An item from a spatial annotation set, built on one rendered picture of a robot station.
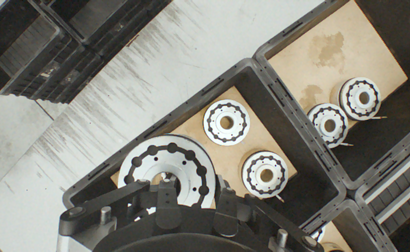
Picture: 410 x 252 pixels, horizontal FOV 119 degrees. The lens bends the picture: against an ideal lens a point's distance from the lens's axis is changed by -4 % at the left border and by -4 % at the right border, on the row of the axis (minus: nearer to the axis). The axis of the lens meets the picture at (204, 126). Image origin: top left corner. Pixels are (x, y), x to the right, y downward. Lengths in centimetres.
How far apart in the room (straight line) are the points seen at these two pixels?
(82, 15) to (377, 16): 131
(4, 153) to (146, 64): 180
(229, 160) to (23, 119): 187
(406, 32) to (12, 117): 236
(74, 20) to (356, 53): 132
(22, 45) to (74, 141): 72
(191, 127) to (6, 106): 194
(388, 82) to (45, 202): 111
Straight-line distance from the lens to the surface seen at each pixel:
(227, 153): 33
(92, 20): 119
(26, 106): 195
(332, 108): 41
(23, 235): 86
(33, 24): 122
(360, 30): 58
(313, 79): 43
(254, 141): 34
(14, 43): 125
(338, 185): 33
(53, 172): 69
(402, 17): 59
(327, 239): 53
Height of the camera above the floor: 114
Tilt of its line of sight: 89 degrees down
